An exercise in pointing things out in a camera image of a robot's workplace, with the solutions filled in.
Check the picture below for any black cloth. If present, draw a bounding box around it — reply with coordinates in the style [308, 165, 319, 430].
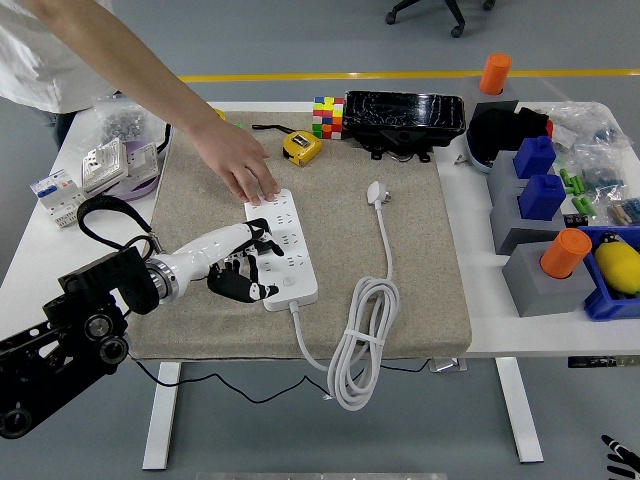
[469, 106, 551, 164]

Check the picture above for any thin black adapter cord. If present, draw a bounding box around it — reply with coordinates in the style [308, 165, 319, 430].
[127, 349, 432, 404]

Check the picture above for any white wall socket box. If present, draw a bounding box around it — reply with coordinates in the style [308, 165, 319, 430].
[79, 138, 130, 194]

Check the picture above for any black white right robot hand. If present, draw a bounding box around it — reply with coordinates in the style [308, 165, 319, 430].
[601, 433, 640, 480]

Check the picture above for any black office chair base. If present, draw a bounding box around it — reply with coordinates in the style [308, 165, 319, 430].
[384, 0, 497, 39]

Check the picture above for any person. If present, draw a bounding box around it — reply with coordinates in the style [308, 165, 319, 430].
[0, 0, 121, 150]

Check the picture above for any black cracked screen device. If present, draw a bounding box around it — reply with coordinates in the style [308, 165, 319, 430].
[343, 89, 467, 164]

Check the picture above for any white power cord with plug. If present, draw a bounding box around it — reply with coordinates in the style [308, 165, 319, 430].
[287, 179, 401, 413]

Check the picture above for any white power strip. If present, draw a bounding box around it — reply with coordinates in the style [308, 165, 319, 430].
[243, 188, 320, 312]

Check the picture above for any blue plastic bin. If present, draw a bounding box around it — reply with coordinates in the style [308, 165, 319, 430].
[577, 224, 640, 322]

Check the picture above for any orange cylinder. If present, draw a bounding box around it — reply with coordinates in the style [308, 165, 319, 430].
[539, 228, 594, 280]
[478, 53, 513, 96]

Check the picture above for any white table leg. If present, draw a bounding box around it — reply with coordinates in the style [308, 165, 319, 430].
[494, 357, 545, 464]
[142, 360, 182, 471]

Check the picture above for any grey-brown mat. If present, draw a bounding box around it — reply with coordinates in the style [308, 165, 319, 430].
[122, 110, 473, 361]

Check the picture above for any white circuit breaker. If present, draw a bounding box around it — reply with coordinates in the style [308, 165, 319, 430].
[29, 168, 95, 230]

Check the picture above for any grey block base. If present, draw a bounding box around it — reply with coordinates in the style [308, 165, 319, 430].
[501, 241, 599, 319]
[488, 187, 581, 256]
[458, 74, 521, 131]
[486, 148, 561, 204]

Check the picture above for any silver bracket under table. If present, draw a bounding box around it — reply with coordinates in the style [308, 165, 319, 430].
[428, 357, 469, 374]

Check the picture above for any clear bag of blue parts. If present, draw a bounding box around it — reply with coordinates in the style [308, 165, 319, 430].
[605, 196, 640, 227]
[542, 101, 632, 151]
[572, 144, 630, 196]

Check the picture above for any yellow rounded toy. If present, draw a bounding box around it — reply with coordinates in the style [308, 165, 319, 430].
[593, 232, 640, 295]

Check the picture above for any yellow tape measure black strap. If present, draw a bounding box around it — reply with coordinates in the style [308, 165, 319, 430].
[251, 122, 324, 167]

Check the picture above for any white blue bowl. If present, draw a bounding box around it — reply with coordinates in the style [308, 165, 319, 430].
[464, 127, 496, 175]

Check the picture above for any black box under table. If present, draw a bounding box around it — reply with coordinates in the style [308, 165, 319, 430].
[567, 354, 640, 370]

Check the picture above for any lilac tape roll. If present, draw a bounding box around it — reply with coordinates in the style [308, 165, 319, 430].
[92, 139, 162, 204]

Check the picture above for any blue block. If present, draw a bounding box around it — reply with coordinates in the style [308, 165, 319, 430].
[518, 173, 568, 222]
[513, 135, 558, 180]

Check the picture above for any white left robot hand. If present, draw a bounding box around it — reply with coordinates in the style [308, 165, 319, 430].
[167, 218, 286, 305]

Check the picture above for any white socket panel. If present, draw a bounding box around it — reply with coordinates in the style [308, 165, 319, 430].
[122, 142, 161, 181]

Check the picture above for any person's hand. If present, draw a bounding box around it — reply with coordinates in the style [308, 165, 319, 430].
[187, 118, 282, 207]

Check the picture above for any clear bag of metal nuts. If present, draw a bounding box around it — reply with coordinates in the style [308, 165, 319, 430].
[92, 94, 171, 149]

